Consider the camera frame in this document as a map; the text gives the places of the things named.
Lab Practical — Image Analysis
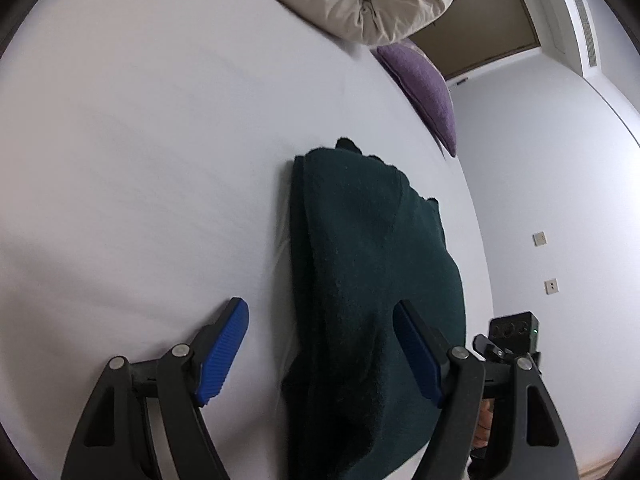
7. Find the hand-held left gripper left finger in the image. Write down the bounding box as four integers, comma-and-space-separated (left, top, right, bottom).
60, 297, 250, 480

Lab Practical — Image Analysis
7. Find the dark green garment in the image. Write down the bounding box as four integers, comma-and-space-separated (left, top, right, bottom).
281, 136, 467, 480

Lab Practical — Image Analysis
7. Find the beige duvet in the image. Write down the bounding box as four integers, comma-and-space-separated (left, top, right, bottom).
222, 0, 459, 46

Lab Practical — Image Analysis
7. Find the white bed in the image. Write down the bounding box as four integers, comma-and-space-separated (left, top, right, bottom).
0, 0, 496, 480

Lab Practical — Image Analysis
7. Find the brown wooden door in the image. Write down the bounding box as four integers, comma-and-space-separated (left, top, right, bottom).
407, 0, 541, 81

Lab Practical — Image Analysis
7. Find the purple pillow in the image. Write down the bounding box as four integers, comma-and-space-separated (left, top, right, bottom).
372, 42, 458, 157

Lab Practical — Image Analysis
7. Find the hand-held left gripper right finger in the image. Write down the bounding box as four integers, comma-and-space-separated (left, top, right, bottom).
392, 300, 581, 480

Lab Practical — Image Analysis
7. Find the person's right hand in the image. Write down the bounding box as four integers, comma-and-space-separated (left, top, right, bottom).
474, 396, 497, 451

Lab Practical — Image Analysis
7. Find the white wall vent grille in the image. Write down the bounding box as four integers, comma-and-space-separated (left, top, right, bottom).
569, 0, 599, 68

